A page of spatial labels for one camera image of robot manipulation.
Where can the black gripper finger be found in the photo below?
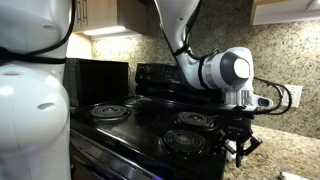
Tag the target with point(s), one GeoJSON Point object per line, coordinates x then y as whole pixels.
{"type": "Point", "coordinates": [253, 145]}
{"type": "Point", "coordinates": [239, 153]}

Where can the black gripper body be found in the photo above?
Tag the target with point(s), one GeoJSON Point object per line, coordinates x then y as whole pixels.
{"type": "Point", "coordinates": [238, 128]}

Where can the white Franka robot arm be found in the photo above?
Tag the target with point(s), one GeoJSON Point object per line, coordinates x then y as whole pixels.
{"type": "Point", "coordinates": [33, 116]}

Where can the black electric stove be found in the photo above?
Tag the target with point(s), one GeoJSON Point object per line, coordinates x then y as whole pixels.
{"type": "Point", "coordinates": [146, 133]}

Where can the large black coil burner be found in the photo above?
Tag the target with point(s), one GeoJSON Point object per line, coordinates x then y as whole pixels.
{"type": "Point", "coordinates": [108, 111]}
{"type": "Point", "coordinates": [195, 120]}

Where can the small black coil burner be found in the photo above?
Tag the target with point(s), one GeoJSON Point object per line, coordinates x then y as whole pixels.
{"type": "Point", "coordinates": [133, 100]}
{"type": "Point", "coordinates": [183, 142]}

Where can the wooden upper cabinet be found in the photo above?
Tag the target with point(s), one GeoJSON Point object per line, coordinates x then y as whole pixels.
{"type": "Point", "coordinates": [100, 13]}
{"type": "Point", "coordinates": [286, 13]}

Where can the black box appliance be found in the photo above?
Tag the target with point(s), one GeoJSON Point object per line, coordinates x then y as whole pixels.
{"type": "Point", "coordinates": [96, 80]}

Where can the white wall outlet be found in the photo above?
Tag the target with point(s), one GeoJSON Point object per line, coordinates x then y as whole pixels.
{"type": "Point", "coordinates": [296, 96]}

